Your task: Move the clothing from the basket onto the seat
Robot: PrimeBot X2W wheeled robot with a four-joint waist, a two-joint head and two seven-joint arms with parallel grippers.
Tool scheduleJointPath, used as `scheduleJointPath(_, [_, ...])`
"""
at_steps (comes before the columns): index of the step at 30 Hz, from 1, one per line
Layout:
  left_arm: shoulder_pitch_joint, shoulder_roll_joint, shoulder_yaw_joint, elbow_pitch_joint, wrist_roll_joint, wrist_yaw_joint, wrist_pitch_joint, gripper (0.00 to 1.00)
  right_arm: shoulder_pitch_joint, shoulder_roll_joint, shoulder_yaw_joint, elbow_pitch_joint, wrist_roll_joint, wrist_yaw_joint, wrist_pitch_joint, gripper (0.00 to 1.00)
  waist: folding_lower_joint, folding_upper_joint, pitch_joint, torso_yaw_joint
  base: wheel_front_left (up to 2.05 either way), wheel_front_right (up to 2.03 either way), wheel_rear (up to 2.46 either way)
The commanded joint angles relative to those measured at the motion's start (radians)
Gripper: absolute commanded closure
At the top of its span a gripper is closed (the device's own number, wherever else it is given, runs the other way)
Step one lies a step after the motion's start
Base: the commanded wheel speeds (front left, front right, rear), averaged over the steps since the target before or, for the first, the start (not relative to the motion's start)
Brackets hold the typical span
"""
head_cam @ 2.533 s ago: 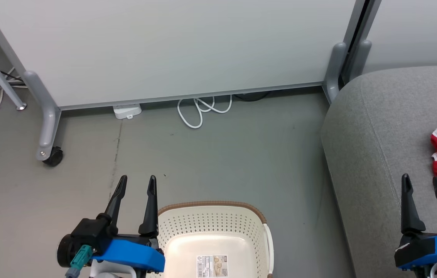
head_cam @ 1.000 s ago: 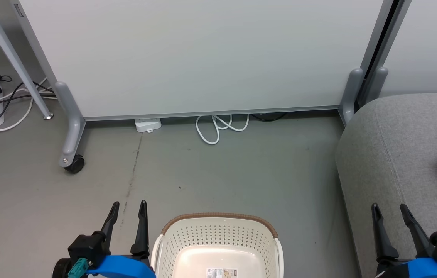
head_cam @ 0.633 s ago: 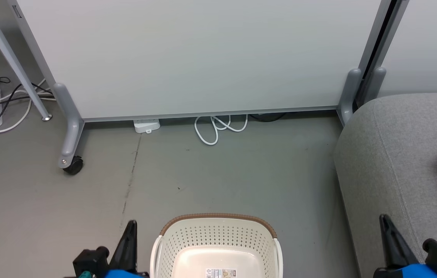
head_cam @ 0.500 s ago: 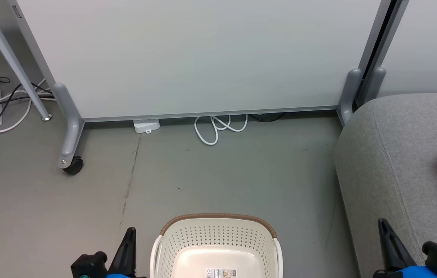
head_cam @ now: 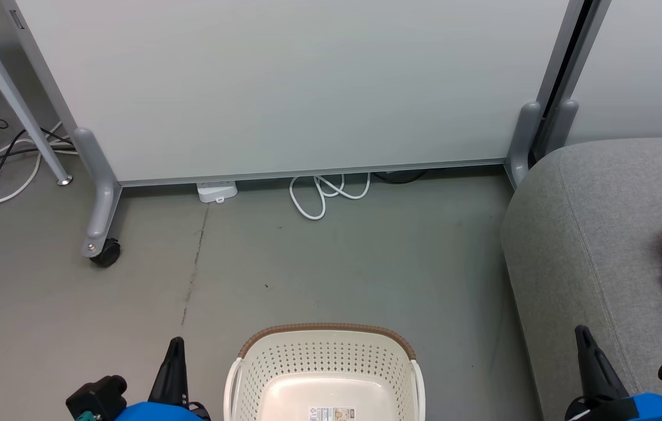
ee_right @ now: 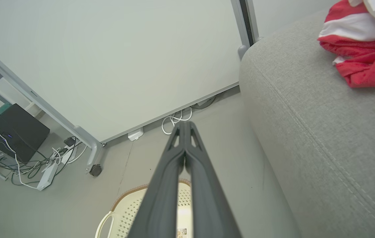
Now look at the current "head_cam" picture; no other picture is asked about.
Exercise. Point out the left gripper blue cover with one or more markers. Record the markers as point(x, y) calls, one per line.
point(155, 412)

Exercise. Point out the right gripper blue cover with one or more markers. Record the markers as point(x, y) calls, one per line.
point(646, 409)

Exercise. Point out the grey fabric sofa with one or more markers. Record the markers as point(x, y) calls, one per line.
point(588, 245)

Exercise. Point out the cream perforated laundry basket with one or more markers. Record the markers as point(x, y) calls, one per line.
point(325, 356)

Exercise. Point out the paper label sticker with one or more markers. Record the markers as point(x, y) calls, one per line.
point(332, 414)

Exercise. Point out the small white power strip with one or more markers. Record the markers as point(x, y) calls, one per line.
point(217, 190)

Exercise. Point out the grey partition foot with caster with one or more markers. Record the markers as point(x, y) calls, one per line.
point(103, 199)

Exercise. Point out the narrow white partition panel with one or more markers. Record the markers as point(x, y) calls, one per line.
point(652, 64)

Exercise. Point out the large white partition panel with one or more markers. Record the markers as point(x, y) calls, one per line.
point(307, 82)

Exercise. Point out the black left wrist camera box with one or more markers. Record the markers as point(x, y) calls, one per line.
point(97, 397)

